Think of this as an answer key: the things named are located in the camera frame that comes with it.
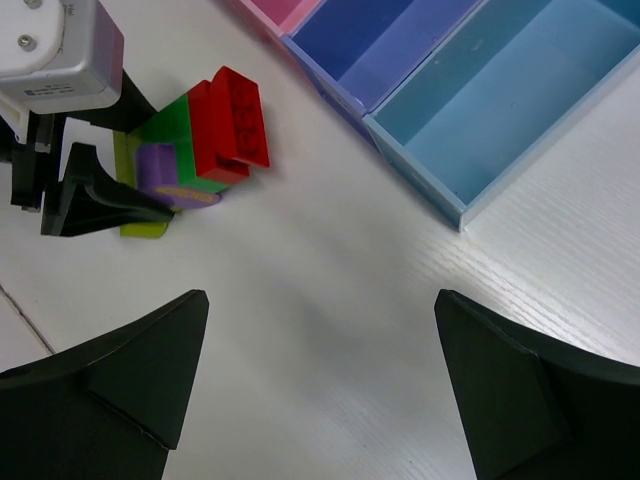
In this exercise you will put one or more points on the dark blue container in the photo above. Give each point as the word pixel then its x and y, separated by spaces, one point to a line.
pixel 356 53

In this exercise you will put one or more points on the purple lego brick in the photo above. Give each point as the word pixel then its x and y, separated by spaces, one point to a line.
pixel 156 175

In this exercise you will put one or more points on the pink small container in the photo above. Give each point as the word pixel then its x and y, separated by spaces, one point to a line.
pixel 273 18

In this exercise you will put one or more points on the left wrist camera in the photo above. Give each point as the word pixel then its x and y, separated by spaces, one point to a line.
pixel 60 56

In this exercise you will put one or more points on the yellow-green lego plate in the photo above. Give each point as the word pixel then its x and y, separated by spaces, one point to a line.
pixel 138 223

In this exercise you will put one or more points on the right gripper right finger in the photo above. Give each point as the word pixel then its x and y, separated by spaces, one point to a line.
pixel 532 406

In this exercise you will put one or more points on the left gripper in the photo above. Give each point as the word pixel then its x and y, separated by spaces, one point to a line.
pixel 87 199

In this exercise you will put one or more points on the red lego brick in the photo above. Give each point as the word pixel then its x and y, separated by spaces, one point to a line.
pixel 228 128

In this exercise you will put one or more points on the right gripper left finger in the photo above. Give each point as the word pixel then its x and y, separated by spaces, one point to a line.
pixel 112 407

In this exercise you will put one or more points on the green lego brick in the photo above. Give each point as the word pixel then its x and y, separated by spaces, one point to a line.
pixel 172 125

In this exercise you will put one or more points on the light blue container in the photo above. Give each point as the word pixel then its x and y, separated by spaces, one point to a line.
pixel 500 90

